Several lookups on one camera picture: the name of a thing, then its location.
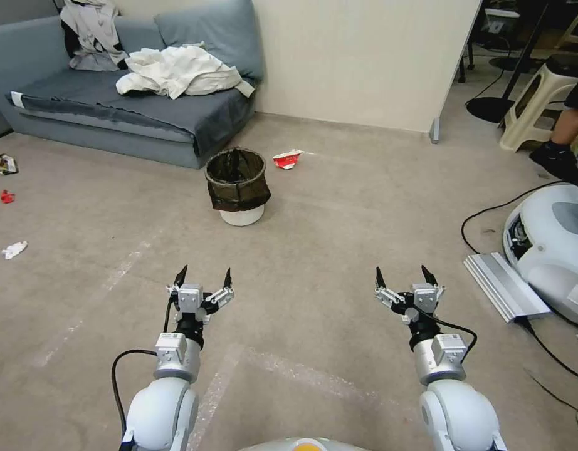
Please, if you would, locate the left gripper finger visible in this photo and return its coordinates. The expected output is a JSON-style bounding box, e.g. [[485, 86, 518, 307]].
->
[[165, 264, 189, 296], [203, 267, 236, 312]]

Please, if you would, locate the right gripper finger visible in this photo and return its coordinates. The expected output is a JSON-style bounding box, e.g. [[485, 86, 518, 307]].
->
[[420, 264, 446, 299], [374, 266, 408, 307]]

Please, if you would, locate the white trash can, dark bag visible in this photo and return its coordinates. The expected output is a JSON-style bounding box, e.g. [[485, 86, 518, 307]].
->
[[204, 147, 272, 228]]

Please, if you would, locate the black floor stand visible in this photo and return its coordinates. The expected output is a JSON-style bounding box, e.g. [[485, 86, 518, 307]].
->
[[465, 0, 549, 125]]

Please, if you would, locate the red and white crumpled carton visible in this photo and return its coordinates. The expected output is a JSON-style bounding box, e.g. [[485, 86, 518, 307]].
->
[[273, 148, 305, 172]]

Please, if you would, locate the white robot front shell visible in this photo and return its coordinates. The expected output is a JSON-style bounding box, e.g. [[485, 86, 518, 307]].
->
[[241, 436, 361, 451]]

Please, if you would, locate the grey-blue sofa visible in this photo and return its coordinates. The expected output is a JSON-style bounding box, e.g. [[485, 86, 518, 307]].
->
[[0, 0, 266, 170]]

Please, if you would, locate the white crumpled tissue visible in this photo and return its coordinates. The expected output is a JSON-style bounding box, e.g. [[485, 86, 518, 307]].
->
[[1, 240, 29, 261]]

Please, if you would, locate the dark grey sofa blanket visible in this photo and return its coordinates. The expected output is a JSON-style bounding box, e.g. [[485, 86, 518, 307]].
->
[[6, 68, 255, 158]]

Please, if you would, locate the person's leg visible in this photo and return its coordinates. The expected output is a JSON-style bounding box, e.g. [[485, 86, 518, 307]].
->
[[528, 77, 578, 185]]

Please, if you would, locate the beige plastic stool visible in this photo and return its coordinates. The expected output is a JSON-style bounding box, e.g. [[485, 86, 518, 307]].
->
[[551, 3, 578, 53], [498, 60, 578, 154]]

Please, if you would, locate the white crumpled cloth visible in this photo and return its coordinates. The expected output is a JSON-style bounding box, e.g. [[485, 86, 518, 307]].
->
[[115, 40, 256, 100]]

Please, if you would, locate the white partition panel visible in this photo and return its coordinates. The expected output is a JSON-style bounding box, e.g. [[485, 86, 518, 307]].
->
[[249, 0, 483, 145]]

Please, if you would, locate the grey-blue sofa cushion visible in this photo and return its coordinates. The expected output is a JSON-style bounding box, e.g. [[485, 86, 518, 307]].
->
[[153, 0, 265, 85]]

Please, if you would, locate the grey and white garment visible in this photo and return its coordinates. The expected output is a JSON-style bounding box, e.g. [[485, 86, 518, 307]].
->
[[59, 0, 130, 72]]

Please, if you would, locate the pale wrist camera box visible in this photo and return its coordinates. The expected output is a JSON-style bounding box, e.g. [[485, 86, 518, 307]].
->
[[177, 283, 205, 314], [411, 282, 439, 313]]

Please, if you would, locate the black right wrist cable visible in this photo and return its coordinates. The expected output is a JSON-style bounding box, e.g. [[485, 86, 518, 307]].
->
[[429, 316, 478, 363]]

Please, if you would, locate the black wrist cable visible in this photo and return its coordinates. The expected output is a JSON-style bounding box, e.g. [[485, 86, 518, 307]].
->
[[429, 316, 478, 363], [111, 287, 175, 433]]

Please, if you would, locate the black floor cable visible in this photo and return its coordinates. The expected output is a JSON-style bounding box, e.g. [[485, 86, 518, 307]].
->
[[460, 180, 565, 256], [518, 318, 578, 410]]

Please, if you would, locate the silver aluminium rail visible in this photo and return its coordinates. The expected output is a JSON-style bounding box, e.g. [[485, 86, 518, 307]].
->
[[463, 251, 552, 324]]

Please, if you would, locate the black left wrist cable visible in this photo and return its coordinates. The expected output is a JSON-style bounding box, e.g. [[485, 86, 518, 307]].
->
[[111, 287, 175, 433]]

